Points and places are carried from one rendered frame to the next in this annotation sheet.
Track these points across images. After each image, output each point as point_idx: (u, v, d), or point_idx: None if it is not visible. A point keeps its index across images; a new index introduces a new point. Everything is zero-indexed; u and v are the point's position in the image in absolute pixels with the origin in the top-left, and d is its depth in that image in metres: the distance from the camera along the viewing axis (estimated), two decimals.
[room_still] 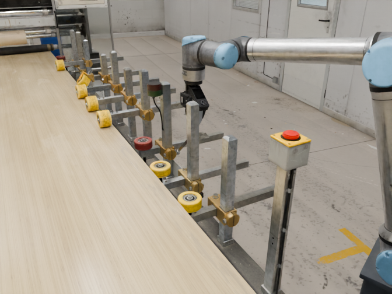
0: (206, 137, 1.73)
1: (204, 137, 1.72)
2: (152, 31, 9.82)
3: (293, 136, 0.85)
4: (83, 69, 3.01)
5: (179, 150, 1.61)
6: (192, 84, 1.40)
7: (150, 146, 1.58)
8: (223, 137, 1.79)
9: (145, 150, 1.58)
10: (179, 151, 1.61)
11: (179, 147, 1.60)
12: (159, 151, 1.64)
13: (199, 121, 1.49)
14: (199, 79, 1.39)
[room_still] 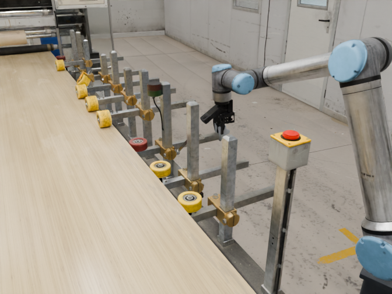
0: (202, 138, 1.72)
1: (199, 139, 1.71)
2: (152, 31, 9.82)
3: (293, 136, 0.85)
4: (83, 69, 3.01)
5: (179, 150, 1.61)
6: (214, 102, 1.73)
7: (144, 147, 1.57)
8: (219, 138, 1.78)
9: (140, 151, 1.57)
10: (179, 151, 1.61)
11: (179, 147, 1.60)
12: (154, 153, 1.63)
13: (219, 135, 1.77)
14: (213, 99, 1.69)
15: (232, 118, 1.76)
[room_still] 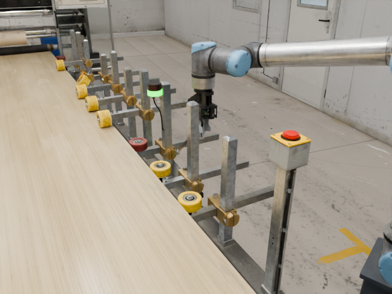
0: (202, 138, 1.71)
1: (199, 139, 1.71)
2: (152, 31, 9.82)
3: (293, 136, 0.85)
4: (83, 69, 3.01)
5: (179, 150, 1.61)
6: None
7: (144, 147, 1.57)
8: (219, 138, 1.78)
9: (140, 151, 1.57)
10: (179, 151, 1.61)
11: (179, 147, 1.60)
12: (154, 153, 1.63)
13: None
14: None
15: (202, 115, 1.37)
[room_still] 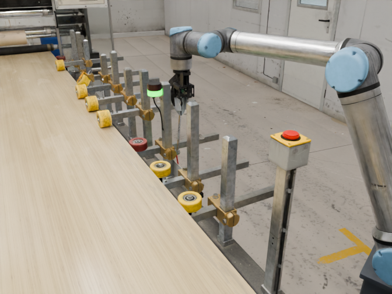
0: (202, 138, 1.71)
1: (199, 139, 1.71)
2: (152, 31, 9.82)
3: (293, 136, 0.85)
4: (83, 69, 3.01)
5: (177, 146, 1.62)
6: None
7: (144, 147, 1.57)
8: (219, 138, 1.78)
9: (140, 151, 1.57)
10: (178, 149, 1.62)
11: (177, 145, 1.63)
12: (154, 153, 1.63)
13: (176, 105, 1.60)
14: None
15: (181, 94, 1.50)
